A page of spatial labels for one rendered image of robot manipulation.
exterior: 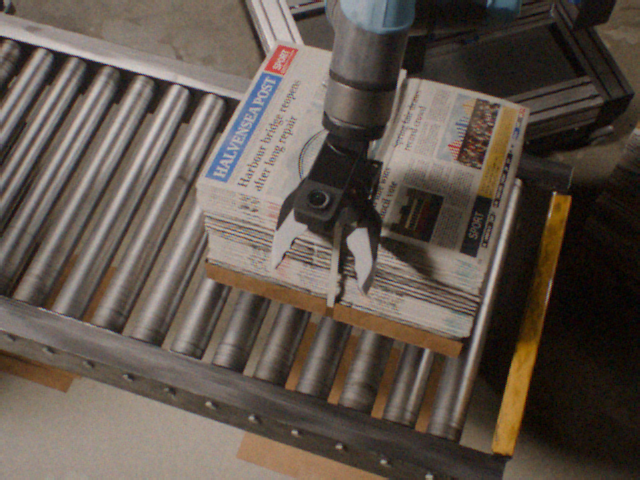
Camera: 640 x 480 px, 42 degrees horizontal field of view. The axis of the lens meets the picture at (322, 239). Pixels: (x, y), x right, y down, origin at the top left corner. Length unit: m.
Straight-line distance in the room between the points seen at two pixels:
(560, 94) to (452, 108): 1.11
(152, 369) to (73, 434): 0.88
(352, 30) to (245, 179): 0.27
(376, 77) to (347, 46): 0.04
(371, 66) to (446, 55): 1.44
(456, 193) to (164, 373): 0.49
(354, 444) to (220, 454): 0.87
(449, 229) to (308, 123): 0.24
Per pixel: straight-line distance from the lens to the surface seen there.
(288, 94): 1.15
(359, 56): 0.87
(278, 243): 0.99
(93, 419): 2.10
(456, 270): 1.02
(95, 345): 1.27
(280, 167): 1.06
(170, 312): 1.28
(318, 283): 1.15
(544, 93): 2.25
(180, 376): 1.23
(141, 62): 1.53
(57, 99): 1.52
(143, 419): 2.07
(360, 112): 0.89
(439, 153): 1.10
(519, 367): 1.23
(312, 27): 2.35
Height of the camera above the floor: 1.95
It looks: 62 degrees down
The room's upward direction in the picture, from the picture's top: straight up
